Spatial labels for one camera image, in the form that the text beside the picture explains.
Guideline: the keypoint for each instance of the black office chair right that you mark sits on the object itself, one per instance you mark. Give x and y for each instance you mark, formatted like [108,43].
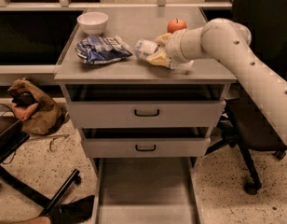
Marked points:
[266,20]

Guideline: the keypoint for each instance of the brown backpack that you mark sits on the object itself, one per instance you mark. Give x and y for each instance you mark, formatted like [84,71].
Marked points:
[44,117]

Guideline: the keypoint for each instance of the black top drawer handle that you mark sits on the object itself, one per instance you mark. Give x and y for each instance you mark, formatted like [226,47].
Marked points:
[145,114]

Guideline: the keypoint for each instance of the red apple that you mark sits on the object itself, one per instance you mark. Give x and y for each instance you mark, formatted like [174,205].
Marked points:
[175,25]

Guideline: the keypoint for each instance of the black sock foot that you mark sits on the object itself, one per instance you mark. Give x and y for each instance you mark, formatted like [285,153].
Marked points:
[72,213]

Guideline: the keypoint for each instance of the black middle drawer handle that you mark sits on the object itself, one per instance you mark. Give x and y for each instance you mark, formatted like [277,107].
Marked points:
[145,148]

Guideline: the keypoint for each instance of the white ceramic bowl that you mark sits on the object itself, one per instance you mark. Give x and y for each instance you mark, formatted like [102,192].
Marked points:
[93,23]

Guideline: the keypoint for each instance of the middle drawer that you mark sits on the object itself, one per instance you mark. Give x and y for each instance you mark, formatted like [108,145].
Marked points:
[144,142]

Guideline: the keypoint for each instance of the black drawer handle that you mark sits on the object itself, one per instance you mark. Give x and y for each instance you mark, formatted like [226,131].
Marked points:
[145,148]
[145,114]

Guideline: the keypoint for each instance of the grey drawer cabinet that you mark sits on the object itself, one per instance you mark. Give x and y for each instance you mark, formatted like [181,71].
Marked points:
[136,80]

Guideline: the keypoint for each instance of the drawer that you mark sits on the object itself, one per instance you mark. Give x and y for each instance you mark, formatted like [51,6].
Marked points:
[144,142]
[119,114]
[145,191]

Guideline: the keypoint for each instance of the top drawer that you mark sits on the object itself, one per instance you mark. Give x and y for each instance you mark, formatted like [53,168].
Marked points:
[119,114]

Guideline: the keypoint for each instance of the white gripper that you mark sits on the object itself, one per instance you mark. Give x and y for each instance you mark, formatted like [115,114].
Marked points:
[175,47]

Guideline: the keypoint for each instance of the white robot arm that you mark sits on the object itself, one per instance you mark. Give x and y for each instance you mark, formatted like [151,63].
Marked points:
[228,42]

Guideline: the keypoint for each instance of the blue chip bag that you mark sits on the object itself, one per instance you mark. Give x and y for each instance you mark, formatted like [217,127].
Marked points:
[100,50]

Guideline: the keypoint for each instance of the bottom drawer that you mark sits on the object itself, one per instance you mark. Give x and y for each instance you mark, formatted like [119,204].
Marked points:
[145,191]

